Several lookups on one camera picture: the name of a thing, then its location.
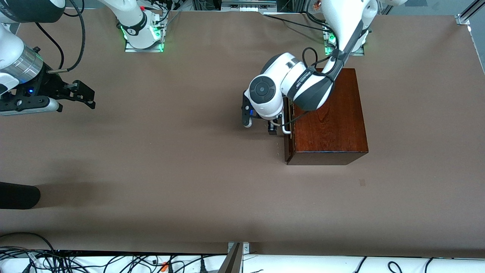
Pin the aluminium frame corner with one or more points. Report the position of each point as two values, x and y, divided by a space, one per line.
468 15

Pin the black foam cylinder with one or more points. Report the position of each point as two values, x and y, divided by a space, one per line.
19 195

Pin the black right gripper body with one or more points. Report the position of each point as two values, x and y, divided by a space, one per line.
52 84

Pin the grey power strip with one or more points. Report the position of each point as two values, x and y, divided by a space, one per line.
248 4

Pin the black power plug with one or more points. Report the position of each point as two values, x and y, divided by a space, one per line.
202 265

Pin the dark brown wooden cabinet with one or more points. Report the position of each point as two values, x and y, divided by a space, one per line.
329 121

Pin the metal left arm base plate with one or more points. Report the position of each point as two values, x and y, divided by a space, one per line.
329 45

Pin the aluminium profile beam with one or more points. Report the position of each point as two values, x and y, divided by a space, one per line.
231 261

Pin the light wooden drawer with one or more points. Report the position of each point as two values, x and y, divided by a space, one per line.
287 148

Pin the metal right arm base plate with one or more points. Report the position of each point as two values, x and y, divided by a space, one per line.
155 38

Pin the metal corner bracket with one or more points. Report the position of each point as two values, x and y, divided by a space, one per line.
245 247

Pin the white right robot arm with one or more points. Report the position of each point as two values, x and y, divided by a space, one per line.
130 17

